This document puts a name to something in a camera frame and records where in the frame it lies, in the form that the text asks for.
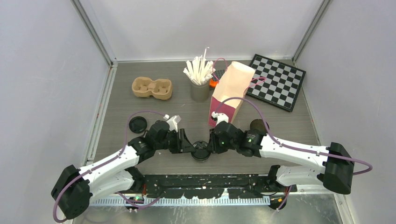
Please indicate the brown cardboard cup carrier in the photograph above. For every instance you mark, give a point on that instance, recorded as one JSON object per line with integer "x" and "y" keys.
{"x": 145, "y": 87}

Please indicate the black white chessboard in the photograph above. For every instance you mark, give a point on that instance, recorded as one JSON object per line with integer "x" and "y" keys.
{"x": 275, "y": 83}

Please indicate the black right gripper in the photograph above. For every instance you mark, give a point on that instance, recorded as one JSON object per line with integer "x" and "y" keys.
{"x": 213, "y": 145}

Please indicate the black paper coffee cup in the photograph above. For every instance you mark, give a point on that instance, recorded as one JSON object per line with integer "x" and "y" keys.
{"x": 201, "y": 155}

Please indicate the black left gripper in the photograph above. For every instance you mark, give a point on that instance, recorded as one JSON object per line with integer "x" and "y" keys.
{"x": 187, "y": 146}

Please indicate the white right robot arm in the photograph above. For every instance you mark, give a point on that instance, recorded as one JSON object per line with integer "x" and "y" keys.
{"x": 316, "y": 165}

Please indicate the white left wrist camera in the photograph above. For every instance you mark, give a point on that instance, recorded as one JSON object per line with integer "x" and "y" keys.
{"x": 172, "y": 121}

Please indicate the pink paper gift bag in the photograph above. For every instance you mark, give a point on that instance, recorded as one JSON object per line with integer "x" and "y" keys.
{"x": 231, "y": 89}

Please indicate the orange black small device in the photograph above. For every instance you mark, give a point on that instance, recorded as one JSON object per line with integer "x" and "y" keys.
{"x": 215, "y": 79}

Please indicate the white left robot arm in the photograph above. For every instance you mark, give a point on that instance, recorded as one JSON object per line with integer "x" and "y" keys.
{"x": 76, "y": 188}

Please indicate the black plastic cup lid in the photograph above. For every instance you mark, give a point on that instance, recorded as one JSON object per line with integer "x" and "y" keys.
{"x": 200, "y": 145}

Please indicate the grey straw holder cup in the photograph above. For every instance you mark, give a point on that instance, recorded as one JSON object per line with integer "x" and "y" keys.
{"x": 199, "y": 93}

